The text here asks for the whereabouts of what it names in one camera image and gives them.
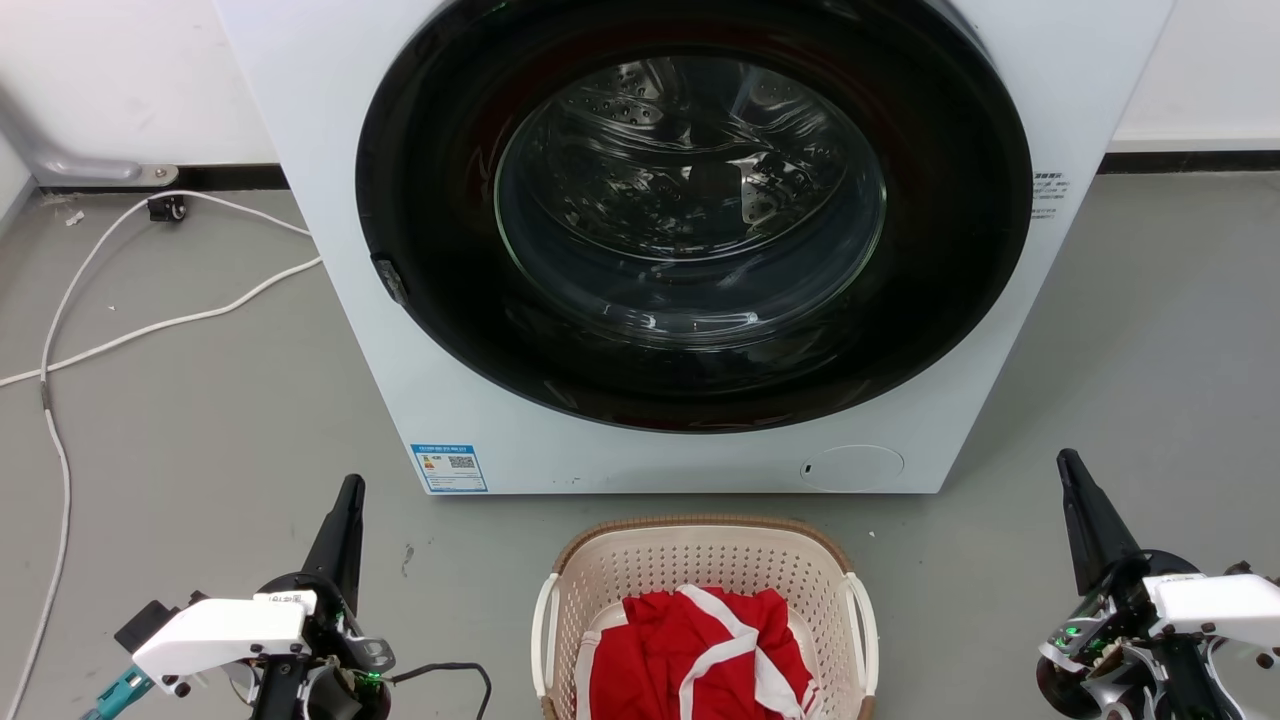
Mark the small printed text sticker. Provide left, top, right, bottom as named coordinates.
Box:
left=1030, top=170, right=1069, bottom=222

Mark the red garment with white trim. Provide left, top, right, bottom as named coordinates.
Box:
left=575, top=585, right=823, bottom=720

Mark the steel washing drum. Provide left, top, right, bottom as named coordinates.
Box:
left=496, top=55, right=888, bottom=351

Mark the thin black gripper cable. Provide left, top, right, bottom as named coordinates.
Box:
left=385, top=660, right=494, bottom=720

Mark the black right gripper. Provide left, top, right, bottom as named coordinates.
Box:
left=1034, top=448, right=1243, bottom=720

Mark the teal connector piece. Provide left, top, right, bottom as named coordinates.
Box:
left=80, top=665, right=156, bottom=720

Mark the beige plastic laundry basket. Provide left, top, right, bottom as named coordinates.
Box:
left=530, top=515, right=881, bottom=720

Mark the grey metal wall bracket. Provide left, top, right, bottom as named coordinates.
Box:
left=0, top=85, right=181, bottom=189

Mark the white front-load washing machine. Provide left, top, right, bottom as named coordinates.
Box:
left=213, top=0, right=1176, bottom=496

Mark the white hose cable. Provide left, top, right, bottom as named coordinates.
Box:
left=0, top=256, right=324, bottom=389

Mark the blue energy label sticker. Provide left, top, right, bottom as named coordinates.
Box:
left=410, top=443, right=489, bottom=494

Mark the long white power cable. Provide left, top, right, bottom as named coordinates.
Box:
left=0, top=190, right=313, bottom=720

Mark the round white filter cover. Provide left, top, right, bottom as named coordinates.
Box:
left=800, top=445, right=906, bottom=493

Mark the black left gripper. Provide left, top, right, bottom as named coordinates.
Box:
left=250, top=474, right=397, bottom=720

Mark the round black washer door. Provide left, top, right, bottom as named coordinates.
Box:
left=355, top=0, right=1034, bottom=434

